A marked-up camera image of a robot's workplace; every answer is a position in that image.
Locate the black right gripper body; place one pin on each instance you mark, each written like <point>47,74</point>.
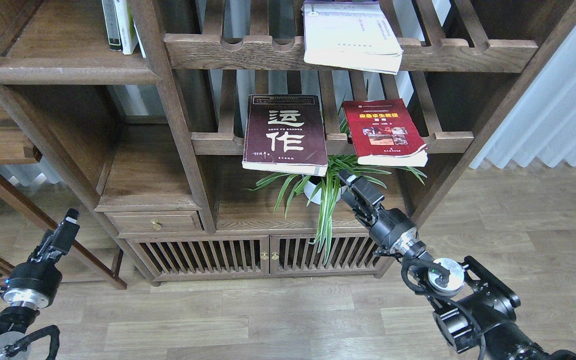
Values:
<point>391,229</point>

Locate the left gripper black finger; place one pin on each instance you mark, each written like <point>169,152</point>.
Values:
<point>72,215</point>

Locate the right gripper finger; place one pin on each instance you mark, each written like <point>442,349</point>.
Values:
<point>347,177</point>

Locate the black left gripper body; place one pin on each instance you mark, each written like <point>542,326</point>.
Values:
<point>34,283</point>

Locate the red book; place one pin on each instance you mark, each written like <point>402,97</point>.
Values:
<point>383,133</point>

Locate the white book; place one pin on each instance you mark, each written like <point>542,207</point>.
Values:
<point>351,35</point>
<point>126,25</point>

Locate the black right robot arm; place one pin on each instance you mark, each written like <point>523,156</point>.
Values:
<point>472,307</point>

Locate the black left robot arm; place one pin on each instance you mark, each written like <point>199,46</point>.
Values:
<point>15,343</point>

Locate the green spider plant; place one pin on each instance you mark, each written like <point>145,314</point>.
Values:
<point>294,184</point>

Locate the white plant pot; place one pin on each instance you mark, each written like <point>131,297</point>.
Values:
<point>316,196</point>

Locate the dark brown book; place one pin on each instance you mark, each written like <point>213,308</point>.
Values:
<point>285,134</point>

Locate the brass drawer knob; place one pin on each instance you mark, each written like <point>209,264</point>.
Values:
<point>156,225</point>

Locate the dark wooden bookshelf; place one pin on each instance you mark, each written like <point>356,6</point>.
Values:
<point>156,138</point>

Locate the white upright book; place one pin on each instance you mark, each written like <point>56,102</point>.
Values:
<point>126,25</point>

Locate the white curtain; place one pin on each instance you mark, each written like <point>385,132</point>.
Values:
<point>542,125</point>

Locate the grey upright book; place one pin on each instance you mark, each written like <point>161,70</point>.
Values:
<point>111,25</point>

